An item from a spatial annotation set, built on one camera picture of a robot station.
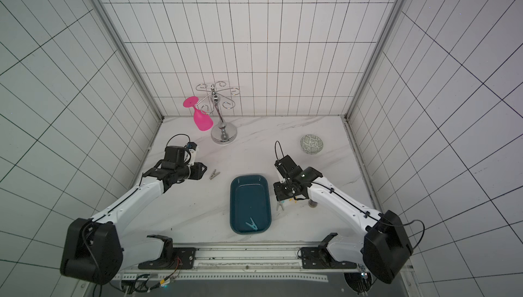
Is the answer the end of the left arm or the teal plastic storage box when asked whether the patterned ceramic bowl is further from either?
the end of the left arm

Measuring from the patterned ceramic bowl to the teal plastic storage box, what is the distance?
11.3 inches

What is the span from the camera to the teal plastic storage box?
81cm

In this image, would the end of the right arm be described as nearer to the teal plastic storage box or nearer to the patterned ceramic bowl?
the teal plastic storage box

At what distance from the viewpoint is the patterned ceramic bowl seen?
105 centimetres

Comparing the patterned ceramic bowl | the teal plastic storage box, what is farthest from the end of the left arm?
the patterned ceramic bowl

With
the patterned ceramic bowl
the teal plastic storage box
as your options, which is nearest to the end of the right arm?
the teal plastic storage box
